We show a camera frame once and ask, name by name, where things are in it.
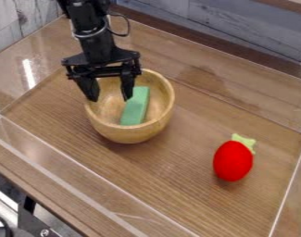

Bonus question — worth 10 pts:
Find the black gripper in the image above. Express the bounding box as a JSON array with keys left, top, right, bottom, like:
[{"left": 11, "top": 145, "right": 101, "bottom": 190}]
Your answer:
[{"left": 61, "top": 31, "right": 142, "bottom": 102}]

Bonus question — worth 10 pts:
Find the green rectangular block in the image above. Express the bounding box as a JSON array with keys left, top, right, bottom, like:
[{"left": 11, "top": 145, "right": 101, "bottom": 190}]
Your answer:
[{"left": 121, "top": 86, "right": 150, "bottom": 126}]

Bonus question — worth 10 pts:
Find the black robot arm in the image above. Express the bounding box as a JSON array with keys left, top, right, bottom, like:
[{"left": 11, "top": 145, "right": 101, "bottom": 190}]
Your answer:
[{"left": 58, "top": 0, "right": 142, "bottom": 102}]

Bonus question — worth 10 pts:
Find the light wooden bowl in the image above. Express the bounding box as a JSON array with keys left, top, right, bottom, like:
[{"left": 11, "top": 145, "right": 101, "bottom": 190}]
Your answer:
[{"left": 85, "top": 69, "right": 176, "bottom": 143}]

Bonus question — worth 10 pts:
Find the red felt strawberry toy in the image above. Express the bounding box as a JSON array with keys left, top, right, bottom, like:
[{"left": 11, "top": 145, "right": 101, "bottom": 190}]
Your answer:
[{"left": 213, "top": 133, "right": 257, "bottom": 181}]

